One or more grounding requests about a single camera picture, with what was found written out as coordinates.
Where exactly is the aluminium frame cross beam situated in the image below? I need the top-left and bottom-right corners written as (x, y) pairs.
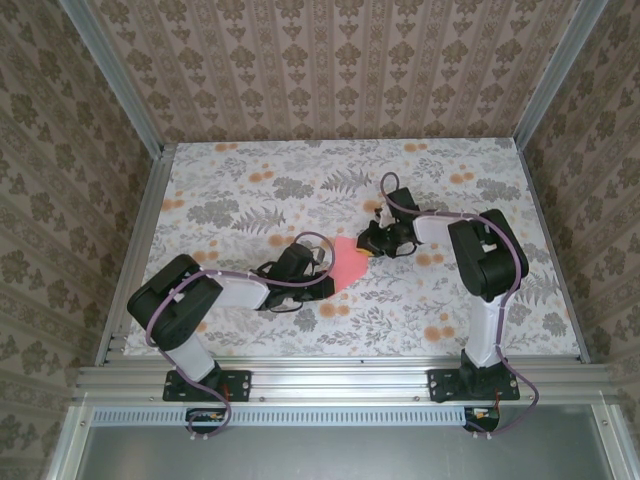
top-left (74, 364), bottom-right (611, 401)

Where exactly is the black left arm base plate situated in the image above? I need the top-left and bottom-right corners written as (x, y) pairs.
top-left (163, 369), bottom-right (252, 403)

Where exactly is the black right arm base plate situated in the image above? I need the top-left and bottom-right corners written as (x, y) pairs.
top-left (428, 368), bottom-right (521, 405)

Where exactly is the aluminium frame side rail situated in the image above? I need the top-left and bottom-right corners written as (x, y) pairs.
top-left (97, 143), bottom-right (176, 369)

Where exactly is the grey slotted cable duct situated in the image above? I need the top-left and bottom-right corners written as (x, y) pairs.
top-left (92, 405), bottom-right (469, 426)

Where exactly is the black controller board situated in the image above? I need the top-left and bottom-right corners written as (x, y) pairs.
top-left (185, 407), bottom-right (232, 435)
top-left (463, 406), bottom-right (502, 432)

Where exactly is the pink cloth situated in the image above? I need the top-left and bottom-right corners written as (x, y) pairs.
top-left (327, 236), bottom-right (369, 301)

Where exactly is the grey metal sheet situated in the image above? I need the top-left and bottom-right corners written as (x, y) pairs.
top-left (47, 404), bottom-right (640, 480)

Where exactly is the aluminium frame post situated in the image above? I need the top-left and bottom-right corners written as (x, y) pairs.
top-left (514, 0), bottom-right (599, 146)
top-left (64, 0), bottom-right (169, 156)

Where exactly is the floral patterned table cover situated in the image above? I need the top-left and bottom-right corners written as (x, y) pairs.
top-left (122, 141), bottom-right (584, 359)

